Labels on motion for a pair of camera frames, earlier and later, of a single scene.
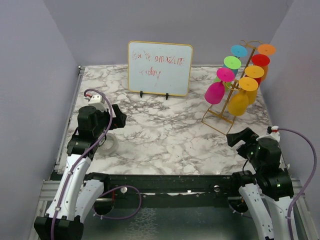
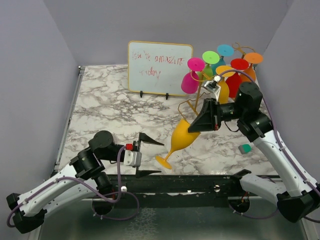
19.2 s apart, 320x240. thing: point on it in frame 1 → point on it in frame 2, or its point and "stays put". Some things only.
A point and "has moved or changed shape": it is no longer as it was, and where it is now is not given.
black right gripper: x=248 y=135 → x=209 y=118
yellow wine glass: x=253 y=71 → x=224 y=93
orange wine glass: x=266 y=49 → x=252 y=58
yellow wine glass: x=238 y=103 has moved or changed shape
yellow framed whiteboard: x=159 y=68 stays put
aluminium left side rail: x=77 y=84 stays put
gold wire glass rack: x=233 y=85 → x=201 y=79
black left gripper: x=119 y=120 → x=144 y=138
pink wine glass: x=215 y=91 → x=190 y=80
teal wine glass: x=238 y=51 → x=223 y=50
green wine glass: x=231 y=62 → x=210 y=58
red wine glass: x=260 y=60 → x=233 y=83
